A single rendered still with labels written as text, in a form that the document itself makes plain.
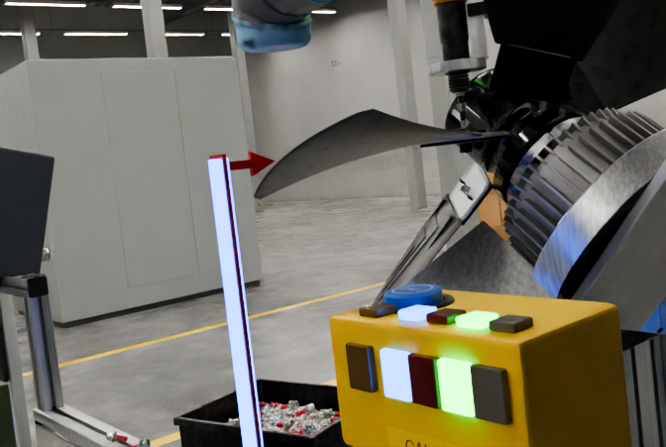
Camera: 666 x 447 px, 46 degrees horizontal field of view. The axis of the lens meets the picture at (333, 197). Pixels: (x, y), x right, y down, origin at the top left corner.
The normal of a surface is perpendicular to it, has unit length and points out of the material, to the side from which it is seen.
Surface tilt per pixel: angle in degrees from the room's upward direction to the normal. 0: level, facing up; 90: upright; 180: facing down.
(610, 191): 66
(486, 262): 55
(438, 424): 90
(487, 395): 90
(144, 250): 90
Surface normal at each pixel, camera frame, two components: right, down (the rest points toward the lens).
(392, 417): -0.77, 0.12
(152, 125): 0.61, -0.03
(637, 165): -0.28, -0.49
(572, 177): -0.57, -0.29
